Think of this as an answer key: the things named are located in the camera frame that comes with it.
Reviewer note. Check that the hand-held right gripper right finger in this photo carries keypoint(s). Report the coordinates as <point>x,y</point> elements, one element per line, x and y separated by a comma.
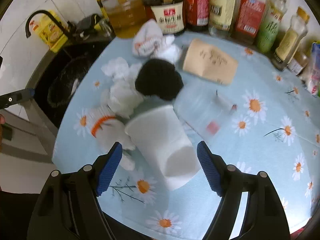
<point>208,170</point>

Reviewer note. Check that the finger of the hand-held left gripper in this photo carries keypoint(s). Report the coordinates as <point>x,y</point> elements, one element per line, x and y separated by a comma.
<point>17,98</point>

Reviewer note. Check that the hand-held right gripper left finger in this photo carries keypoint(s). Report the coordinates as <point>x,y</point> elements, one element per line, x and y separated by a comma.
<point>110,170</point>

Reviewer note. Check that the black trash bag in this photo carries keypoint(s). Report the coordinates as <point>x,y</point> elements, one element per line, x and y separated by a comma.
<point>60,87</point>

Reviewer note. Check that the white paper cup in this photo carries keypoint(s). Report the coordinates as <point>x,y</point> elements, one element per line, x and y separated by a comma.
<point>160,140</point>

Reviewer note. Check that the clear plastic wrapper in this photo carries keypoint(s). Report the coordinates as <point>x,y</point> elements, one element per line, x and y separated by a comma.
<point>200,110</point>

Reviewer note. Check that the white tissue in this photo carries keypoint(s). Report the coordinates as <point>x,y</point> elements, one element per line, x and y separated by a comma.
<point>170,51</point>
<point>122,97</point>
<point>117,66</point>

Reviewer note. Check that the black plastic bag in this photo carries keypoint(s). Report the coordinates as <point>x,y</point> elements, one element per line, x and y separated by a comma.
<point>160,80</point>

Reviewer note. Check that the brown paper bag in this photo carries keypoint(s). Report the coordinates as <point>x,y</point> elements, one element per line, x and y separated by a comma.
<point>210,62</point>

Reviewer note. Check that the white bag with orange print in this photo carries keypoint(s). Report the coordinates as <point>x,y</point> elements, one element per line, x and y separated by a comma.
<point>147,37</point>

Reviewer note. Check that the person's left hand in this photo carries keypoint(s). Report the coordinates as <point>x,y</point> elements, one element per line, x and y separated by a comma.
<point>2,120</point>

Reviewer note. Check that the black sink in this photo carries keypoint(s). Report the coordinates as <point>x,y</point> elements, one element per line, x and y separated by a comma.
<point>47,67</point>

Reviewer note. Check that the blue daisy-print tablecloth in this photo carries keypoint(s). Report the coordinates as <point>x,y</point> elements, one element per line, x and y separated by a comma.
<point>250,155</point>

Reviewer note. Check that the yellow box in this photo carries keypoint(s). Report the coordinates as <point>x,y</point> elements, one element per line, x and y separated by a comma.
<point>52,32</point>

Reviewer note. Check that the black faucet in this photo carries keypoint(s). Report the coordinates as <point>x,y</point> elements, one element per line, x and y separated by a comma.
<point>47,15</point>

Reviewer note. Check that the black and yellow sponge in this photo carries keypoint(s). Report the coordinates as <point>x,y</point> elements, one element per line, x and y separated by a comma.
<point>85,25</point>

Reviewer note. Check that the large clear oil bottle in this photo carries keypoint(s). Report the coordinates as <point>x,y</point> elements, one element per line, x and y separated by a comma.
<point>127,15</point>

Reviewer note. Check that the small brown jar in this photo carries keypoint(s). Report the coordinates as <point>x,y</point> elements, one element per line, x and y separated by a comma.
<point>298,62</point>

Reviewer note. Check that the blue and white packet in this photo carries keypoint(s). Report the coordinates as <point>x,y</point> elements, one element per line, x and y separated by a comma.
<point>314,70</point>

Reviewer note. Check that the bottle with green label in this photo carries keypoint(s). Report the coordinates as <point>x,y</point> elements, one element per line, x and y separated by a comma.
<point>270,30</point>

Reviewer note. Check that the bottle with yellow label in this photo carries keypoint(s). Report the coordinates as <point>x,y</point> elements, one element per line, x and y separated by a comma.
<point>290,40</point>

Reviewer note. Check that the clear bottle with red label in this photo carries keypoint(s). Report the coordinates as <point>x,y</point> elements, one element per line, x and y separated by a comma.
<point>250,15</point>

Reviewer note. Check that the bottle with cream label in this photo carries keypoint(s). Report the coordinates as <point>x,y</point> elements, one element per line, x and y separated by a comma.
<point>221,10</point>

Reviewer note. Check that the dark bottle with red label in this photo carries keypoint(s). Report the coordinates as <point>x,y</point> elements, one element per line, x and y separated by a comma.
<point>197,5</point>

